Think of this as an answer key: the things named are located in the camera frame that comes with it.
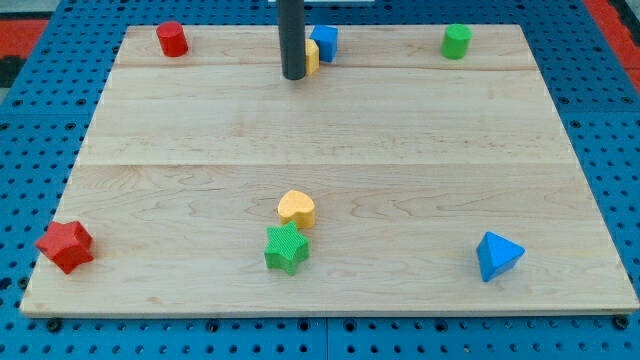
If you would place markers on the yellow hexagon block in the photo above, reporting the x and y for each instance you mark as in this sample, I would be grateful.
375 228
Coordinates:
312 61

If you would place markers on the yellow heart block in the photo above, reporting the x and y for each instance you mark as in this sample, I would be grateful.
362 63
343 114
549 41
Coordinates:
296 206

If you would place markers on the light wooden board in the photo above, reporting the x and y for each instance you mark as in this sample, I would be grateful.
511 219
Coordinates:
409 157

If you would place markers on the green star block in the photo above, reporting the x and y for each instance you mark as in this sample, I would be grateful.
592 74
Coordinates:
286 248

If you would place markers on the blue cube block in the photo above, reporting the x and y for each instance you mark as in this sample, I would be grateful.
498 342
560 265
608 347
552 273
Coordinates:
326 38

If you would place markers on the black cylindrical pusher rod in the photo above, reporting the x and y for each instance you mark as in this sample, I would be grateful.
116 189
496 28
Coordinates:
291 28

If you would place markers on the blue triangle block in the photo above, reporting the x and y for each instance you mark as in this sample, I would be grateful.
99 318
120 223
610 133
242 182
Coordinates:
497 255

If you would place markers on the green cylinder block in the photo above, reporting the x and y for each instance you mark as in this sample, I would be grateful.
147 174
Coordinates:
456 41

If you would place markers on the red cylinder block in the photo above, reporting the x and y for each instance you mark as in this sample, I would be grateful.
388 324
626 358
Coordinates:
172 39

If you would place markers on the red star block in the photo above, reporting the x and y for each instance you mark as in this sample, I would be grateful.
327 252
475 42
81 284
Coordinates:
67 245

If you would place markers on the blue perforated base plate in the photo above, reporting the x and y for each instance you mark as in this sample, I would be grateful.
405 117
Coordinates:
588 61

